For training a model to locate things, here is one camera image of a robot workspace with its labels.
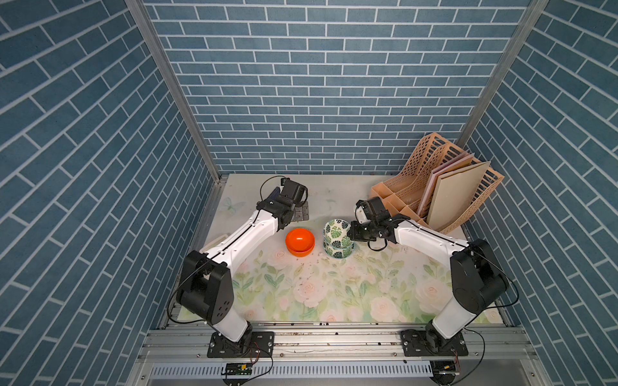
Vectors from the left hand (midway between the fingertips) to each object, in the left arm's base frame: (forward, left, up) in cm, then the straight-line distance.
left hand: (298, 210), depth 87 cm
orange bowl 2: (-11, -1, -12) cm, 17 cm away
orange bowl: (-6, -1, -12) cm, 13 cm away
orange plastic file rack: (+17, -46, -11) cm, 50 cm away
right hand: (-5, -19, -7) cm, 21 cm away
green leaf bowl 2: (-9, -16, -15) cm, 24 cm away
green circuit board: (-46, +16, -19) cm, 52 cm away
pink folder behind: (+5, -47, +12) cm, 49 cm away
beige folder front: (+11, -63, 0) cm, 64 cm away
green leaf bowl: (-5, -14, -8) cm, 17 cm away
